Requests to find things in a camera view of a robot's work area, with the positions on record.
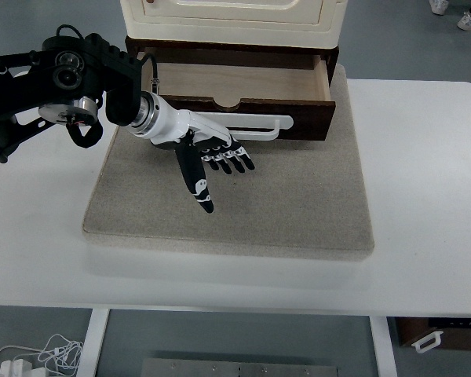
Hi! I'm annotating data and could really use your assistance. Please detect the white table leg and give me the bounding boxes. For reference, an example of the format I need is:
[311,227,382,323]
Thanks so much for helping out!
[369,316,398,377]
[76,309,110,377]

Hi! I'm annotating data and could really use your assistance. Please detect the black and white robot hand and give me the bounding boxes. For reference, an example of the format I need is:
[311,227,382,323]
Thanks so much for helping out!
[126,91,255,213]

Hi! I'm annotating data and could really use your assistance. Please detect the white table leg right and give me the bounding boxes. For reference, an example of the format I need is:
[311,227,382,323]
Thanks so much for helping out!
[369,316,398,377]

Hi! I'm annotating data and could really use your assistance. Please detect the white table leg left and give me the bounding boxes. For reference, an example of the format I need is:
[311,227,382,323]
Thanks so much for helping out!
[76,309,110,377]

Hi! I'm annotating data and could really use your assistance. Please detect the beige square cushion mat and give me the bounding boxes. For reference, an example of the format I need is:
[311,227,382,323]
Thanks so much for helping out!
[82,66,374,260]

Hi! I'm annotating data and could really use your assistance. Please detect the brown box with white handle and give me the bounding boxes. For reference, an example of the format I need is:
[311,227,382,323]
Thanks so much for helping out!
[396,317,471,353]

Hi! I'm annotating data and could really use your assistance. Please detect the dark wooden drawer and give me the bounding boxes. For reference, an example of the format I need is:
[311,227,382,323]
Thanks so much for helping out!
[157,61,336,141]

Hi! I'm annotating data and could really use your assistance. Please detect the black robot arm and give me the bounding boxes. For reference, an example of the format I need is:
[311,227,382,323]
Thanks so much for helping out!
[0,31,155,163]

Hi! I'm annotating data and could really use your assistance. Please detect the white power adapter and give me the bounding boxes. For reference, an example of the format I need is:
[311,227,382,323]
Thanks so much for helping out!
[0,359,32,377]

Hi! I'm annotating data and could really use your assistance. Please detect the white cable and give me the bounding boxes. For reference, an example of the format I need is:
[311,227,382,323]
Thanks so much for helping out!
[0,334,85,377]

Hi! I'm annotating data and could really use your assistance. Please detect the cream upper cabinet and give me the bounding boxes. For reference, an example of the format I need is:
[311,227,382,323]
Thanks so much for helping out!
[120,0,348,49]

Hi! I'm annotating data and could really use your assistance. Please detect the white drawer handle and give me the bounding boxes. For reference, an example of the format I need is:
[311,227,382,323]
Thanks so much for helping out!
[198,112,294,141]

